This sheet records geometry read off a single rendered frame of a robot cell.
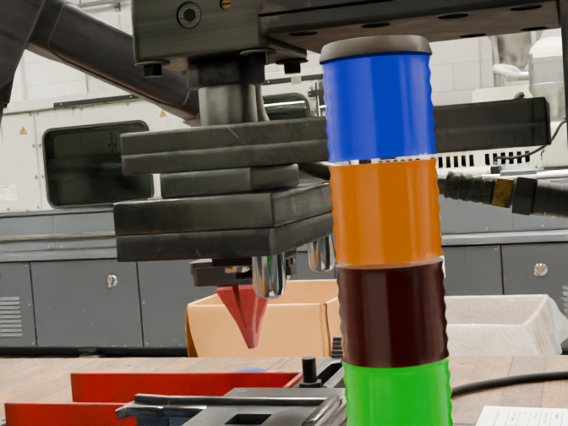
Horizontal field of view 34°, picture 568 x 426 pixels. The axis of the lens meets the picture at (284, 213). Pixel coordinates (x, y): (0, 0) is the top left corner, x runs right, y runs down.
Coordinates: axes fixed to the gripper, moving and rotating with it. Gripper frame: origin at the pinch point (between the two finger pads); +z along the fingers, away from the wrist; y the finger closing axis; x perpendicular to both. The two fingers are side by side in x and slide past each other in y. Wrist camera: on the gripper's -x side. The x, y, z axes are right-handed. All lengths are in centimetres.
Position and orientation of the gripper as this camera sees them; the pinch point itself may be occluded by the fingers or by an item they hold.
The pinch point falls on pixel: (252, 340)
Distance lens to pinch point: 101.5
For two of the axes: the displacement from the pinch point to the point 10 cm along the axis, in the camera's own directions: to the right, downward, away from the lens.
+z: 1.0, 9.9, 0.6
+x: -3.0, 0.9, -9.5
